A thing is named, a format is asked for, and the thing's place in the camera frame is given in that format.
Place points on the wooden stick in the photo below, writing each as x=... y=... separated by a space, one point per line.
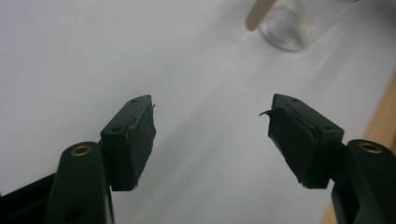
x=257 y=14

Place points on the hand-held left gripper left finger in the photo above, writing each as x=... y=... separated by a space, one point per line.
x=127 y=146

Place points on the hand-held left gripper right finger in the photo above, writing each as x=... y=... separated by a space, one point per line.
x=311 y=146

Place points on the clear glass jar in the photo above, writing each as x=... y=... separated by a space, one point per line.
x=289 y=25

